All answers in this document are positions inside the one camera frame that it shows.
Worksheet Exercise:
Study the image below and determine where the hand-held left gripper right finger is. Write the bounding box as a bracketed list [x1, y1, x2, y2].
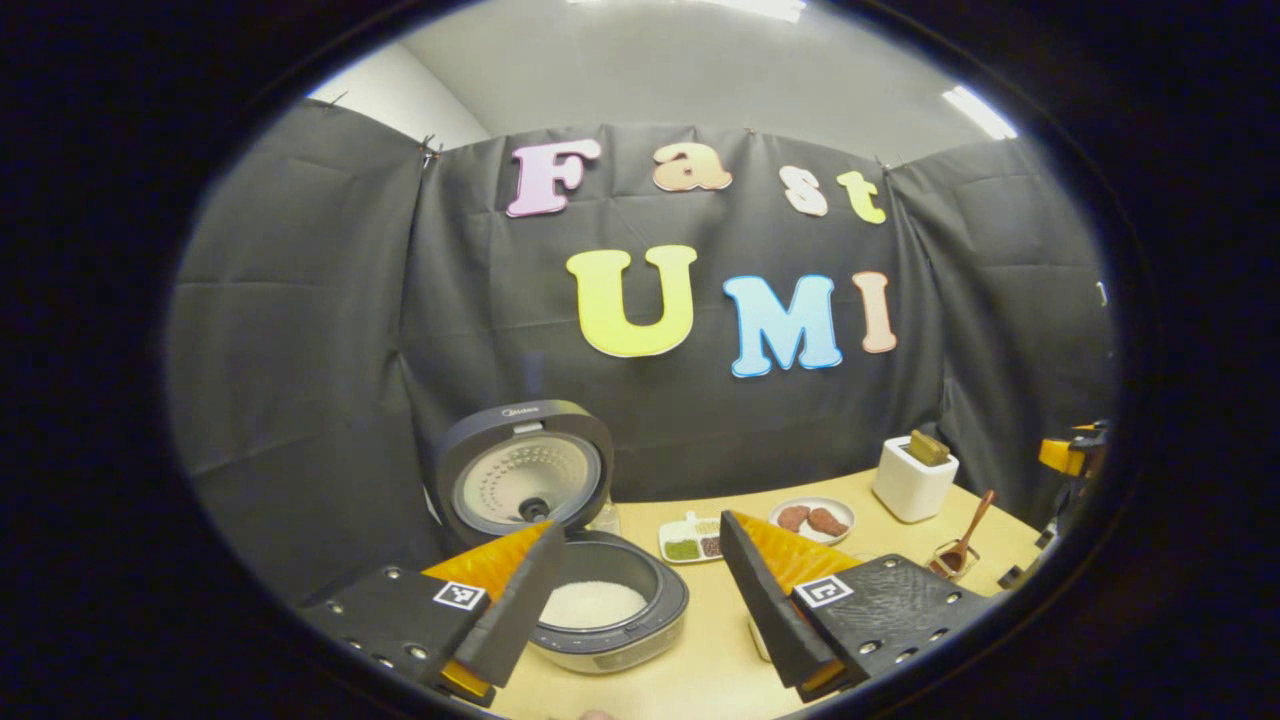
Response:
[720, 510, 988, 704]

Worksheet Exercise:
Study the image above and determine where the clear chopstick holder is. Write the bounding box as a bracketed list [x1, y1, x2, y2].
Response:
[928, 540, 981, 582]

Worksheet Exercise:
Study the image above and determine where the white square container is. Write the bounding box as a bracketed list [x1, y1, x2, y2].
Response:
[872, 435, 959, 524]

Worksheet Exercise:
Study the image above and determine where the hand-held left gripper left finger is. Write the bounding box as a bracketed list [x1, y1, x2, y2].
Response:
[300, 520, 566, 709]

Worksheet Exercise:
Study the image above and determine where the white round plate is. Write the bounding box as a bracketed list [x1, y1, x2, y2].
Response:
[768, 497, 856, 546]

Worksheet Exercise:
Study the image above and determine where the white rice layer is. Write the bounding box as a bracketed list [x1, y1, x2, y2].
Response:
[540, 580, 649, 629]

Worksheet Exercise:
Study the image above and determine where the brown wooden spoon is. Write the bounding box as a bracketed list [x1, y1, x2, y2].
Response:
[935, 489, 997, 579]

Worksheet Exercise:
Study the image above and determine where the narrow ceiling light panel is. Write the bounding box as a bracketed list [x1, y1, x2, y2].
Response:
[942, 85, 1018, 141]

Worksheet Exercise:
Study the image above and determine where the white divided bean dish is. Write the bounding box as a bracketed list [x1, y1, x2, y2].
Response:
[658, 512, 723, 564]

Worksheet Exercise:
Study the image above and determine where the grey rice cooker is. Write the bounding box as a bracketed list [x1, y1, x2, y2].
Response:
[435, 400, 691, 673]

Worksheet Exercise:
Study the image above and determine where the black backdrop cloth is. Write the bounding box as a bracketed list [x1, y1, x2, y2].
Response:
[165, 100, 1116, 606]

